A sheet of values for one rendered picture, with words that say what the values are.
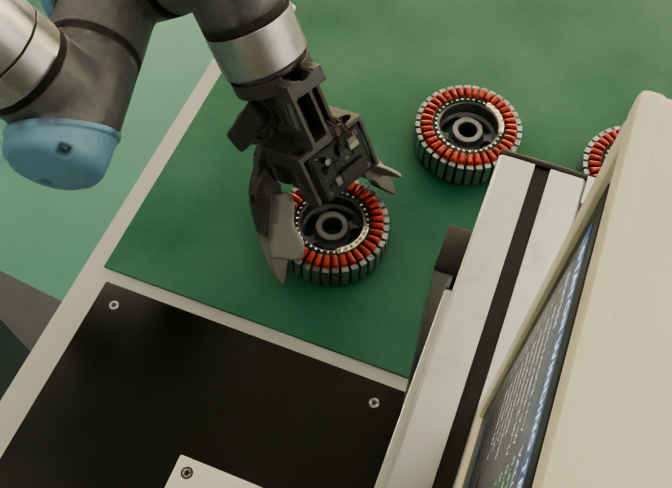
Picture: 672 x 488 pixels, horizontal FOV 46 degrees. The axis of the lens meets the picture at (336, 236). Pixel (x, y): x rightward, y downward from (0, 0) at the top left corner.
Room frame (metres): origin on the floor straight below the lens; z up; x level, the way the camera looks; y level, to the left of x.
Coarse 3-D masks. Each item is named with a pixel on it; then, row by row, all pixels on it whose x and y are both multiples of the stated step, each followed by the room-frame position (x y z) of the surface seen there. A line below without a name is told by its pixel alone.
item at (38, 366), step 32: (192, 96) 0.58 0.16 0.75; (160, 160) 0.49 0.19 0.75; (128, 224) 0.41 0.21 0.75; (96, 256) 0.38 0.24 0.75; (96, 288) 0.34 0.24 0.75; (128, 288) 0.34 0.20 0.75; (160, 288) 0.34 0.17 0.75; (64, 320) 0.31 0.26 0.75; (224, 320) 0.31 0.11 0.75; (32, 352) 0.27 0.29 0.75; (320, 352) 0.27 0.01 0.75; (32, 384) 0.24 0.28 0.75; (0, 416) 0.21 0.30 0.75; (0, 448) 0.18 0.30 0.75
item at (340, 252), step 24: (360, 192) 0.43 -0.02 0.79; (312, 216) 0.42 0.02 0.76; (336, 216) 0.41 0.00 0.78; (360, 216) 0.41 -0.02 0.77; (384, 216) 0.40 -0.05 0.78; (312, 240) 0.39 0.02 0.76; (336, 240) 0.38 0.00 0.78; (360, 240) 0.37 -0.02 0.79; (384, 240) 0.38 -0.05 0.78; (288, 264) 0.36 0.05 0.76; (312, 264) 0.35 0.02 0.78; (336, 264) 0.35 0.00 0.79; (360, 264) 0.35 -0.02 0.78
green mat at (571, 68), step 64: (320, 0) 0.73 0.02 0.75; (384, 0) 0.73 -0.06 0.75; (448, 0) 0.73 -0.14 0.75; (512, 0) 0.73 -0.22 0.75; (576, 0) 0.73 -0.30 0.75; (640, 0) 0.73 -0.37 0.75; (384, 64) 0.63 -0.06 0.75; (448, 64) 0.63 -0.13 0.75; (512, 64) 0.63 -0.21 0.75; (576, 64) 0.63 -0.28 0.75; (640, 64) 0.63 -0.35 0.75; (192, 128) 0.54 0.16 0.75; (384, 128) 0.54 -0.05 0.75; (448, 128) 0.54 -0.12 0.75; (576, 128) 0.54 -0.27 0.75; (192, 192) 0.45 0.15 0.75; (384, 192) 0.45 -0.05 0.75; (448, 192) 0.45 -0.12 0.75; (128, 256) 0.38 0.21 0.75; (192, 256) 0.38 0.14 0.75; (256, 256) 0.38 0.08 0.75; (384, 256) 0.38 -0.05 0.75; (256, 320) 0.31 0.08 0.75; (320, 320) 0.31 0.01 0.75; (384, 320) 0.31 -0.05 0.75
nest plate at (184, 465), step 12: (180, 456) 0.17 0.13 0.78; (180, 468) 0.16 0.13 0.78; (192, 468) 0.16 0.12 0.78; (204, 468) 0.16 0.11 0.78; (168, 480) 0.15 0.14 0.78; (180, 480) 0.15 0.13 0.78; (192, 480) 0.15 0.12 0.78; (204, 480) 0.15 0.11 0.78; (216, 480) 0.15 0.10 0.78; (228, 480) 0.15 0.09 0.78; (240, 480) 0.15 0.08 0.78
